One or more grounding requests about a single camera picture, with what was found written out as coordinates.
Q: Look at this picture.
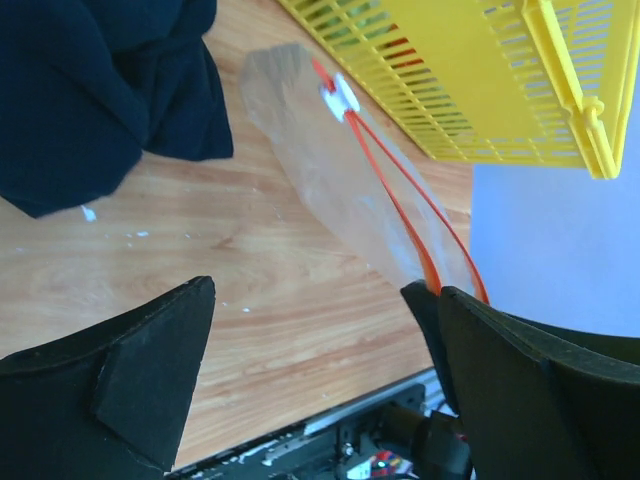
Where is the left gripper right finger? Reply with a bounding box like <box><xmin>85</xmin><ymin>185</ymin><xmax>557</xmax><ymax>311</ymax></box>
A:
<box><xmin>401</xmin><ymin>281</ymin><xmax>639</xmax><ymax>479</ymax></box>

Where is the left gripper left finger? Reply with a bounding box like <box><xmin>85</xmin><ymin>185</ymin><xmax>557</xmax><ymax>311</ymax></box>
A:
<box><xmin>1</xmin><ymin>276</ymin><xmax>215</xmax><ymax>479</ymax></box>

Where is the clear zip top bag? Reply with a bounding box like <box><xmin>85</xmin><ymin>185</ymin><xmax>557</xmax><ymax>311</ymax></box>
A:
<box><xmin>240</xmin><ymin>44</ymin><xmax>489</xmax><ymax>302</ymax></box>

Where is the dark navy cloth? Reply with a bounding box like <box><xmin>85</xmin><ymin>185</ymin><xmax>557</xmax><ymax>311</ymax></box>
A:
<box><xmin>1</xmin><ymin>1</ymin><xmax>234</xmax><ymax>218</ymax></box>

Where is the yellow plastic basket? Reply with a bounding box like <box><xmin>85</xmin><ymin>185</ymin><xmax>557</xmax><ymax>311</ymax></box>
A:
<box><xmin>285</xmin><ymin>0</ymin><xmax>639</xmax><ymax>179</ymax></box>

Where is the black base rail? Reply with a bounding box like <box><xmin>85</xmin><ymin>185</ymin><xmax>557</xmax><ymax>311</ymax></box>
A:
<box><xmin>169</xmin><ymin>369</ymin><xmax>476</xmax><ymax>479</ymax></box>

